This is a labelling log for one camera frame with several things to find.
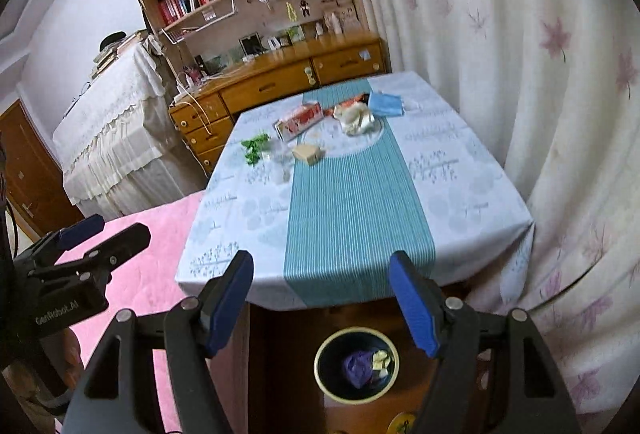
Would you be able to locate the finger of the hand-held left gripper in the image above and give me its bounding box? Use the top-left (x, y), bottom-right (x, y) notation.
top-left (27, 223), bottom-right (152, 287)
top-left (30, 213), bottom-right (107, 265)

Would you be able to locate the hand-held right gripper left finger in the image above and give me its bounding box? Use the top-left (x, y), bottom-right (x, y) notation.
top-left (62, 249), bottom-right (256, 434)

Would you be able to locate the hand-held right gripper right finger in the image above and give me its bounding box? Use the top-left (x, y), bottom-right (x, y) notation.
top-left (389, 250), bottom-right (583, 434)

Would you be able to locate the purple plastic bag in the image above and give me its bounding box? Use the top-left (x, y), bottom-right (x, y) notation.
top-left (342, 350), bottom-right (378, 387)

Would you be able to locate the blue bin with cream rim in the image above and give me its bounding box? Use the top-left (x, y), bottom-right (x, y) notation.
top-left (314, 326), bottom-right (401, 404)

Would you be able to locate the green wrapper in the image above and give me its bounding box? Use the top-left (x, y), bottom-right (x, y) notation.
top-left (241, 131), bottom-right (271, 165)

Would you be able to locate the tan sponge block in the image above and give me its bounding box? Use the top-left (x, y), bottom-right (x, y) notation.
top-left (291, 143), bottom-right (325, 166)

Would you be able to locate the small printed carton box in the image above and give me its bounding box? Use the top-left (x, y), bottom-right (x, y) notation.
top-left (272, 102), bottom-right (323, 137)

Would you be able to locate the white wrapper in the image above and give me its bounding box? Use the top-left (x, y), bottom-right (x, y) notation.
top-left (334, 102), bottom-right (378, 135)

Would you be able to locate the blue face mask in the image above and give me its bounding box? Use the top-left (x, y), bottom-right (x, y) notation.
top-left (367, 92), bottom-right (406, 117)

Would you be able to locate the person's left hand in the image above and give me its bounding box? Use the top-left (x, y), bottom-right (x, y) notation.
top-left (0, 329), bottom-right (86, 417)

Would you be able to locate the pink blanket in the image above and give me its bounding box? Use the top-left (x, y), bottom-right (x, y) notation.
top-left (52, 191), bottom-right (211, 434)

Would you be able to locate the brown wooden door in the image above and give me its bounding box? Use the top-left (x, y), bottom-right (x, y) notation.
top-left (0, 99), bottom-right (83, 240)

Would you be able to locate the white lace covered furniture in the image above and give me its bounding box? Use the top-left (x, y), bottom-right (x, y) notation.
top-left (52, 39), bottom-right (211, 220)

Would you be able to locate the table with floral cloth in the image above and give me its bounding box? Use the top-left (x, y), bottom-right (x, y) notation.
top-left (175, 70), bottom-right (536, 310)

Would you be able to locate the stack of books on cover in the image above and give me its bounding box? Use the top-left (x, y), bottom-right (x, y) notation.
top-left (90, 34), bottom-right (146, 78)

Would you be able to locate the group of small cosmetic bottles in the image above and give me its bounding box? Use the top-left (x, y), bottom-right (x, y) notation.
top-left (180, 64), bottom-right (208, 85)

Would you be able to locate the wooden desk with drawers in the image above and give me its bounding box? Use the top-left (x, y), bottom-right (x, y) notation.
top-left (169, 32), bottom-right (391, 175)

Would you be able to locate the row of red books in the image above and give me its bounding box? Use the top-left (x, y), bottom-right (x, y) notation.
top-left (157, 0), bottom-right (208, 22)

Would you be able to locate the white floral curtain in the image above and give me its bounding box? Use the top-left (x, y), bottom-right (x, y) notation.
top-left (340, 0), bottom-right (640, 415)

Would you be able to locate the white charging cable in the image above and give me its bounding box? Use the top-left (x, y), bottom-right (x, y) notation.
top-left (172, 69), bottom-right (241, 175)

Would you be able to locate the black picture frame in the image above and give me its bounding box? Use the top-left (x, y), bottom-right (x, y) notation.
top-left (239, 33), bottom-right (263, 58)

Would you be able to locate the white wire rack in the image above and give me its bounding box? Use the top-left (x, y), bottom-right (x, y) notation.
top-left (160, 0), bottom-right (351, 45)

